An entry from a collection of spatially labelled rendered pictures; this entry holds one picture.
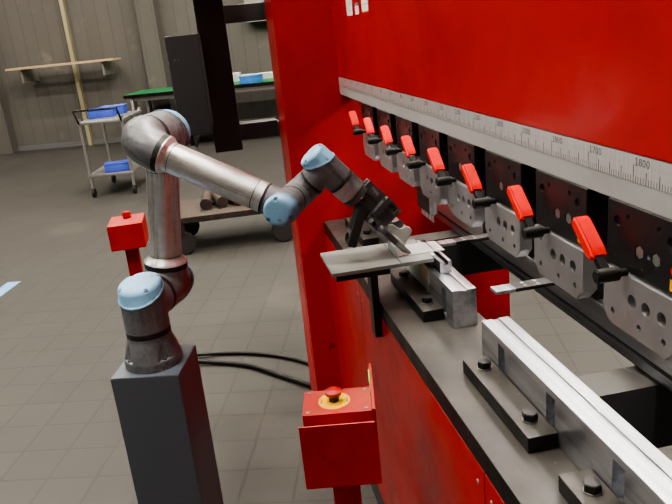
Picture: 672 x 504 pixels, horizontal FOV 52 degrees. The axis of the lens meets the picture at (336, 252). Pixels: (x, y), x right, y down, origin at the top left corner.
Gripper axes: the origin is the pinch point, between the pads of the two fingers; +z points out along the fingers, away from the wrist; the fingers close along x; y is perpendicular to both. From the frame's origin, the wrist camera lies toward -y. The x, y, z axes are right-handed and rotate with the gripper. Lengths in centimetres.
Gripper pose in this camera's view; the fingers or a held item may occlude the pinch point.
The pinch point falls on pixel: (402, 248)
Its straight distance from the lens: 182.6
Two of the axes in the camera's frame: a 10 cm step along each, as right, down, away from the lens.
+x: -1.9, -2.8, 9.4
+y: 6.8, -7.3, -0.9
